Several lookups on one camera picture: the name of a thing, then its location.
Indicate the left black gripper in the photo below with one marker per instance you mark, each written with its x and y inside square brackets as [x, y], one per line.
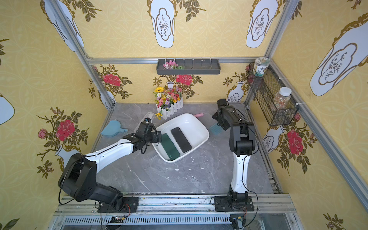
[156, 136]

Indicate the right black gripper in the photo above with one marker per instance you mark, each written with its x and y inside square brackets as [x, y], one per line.
[218, 118]

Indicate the teal translucent pencil case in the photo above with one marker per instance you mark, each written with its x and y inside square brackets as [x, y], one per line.
[216, 129]

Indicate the dark green pencil case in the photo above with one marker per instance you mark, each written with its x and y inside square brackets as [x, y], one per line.
[169, 147]

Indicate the black pencil case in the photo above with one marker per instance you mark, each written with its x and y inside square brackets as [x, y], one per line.
[181, 140]

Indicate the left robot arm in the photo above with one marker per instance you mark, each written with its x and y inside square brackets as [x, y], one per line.
[79, 177]

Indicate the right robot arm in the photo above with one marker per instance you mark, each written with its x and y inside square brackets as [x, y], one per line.
[242, 143]

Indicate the clear plastic pencil case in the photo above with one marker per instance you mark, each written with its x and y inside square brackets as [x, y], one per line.
[145, 116]

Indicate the pink object behind box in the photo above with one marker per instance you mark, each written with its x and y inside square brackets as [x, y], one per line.
[199, 115]

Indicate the white storage box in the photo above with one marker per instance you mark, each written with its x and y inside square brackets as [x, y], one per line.
[195, 132]

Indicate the flower pot with white fence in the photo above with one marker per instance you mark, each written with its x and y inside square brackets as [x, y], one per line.
[168, 101]

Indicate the clear jar white lid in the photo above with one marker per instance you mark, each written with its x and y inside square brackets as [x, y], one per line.
[281, 98]

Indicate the jar with patterned label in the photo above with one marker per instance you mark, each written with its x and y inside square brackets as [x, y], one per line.
[261, 65]

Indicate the pink flowers on shelf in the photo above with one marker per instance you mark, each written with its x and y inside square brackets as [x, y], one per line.
[172, 65]

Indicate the left circuit board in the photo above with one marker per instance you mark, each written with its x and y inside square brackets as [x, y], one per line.
[117, 219]

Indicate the circuit board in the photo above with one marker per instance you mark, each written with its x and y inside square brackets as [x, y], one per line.
[237, 224]
[117, 219]

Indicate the right circuit board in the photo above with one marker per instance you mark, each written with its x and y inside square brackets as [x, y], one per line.
[237, 224]

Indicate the black wire basket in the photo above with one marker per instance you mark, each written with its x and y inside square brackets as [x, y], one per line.
[264, 89]

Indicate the grey wall shelf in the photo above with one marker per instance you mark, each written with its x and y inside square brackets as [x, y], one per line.
[206, 66]

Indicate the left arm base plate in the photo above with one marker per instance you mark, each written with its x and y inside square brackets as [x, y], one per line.
[130, 205]

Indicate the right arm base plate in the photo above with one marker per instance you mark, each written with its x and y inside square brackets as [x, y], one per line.
[222, 204]

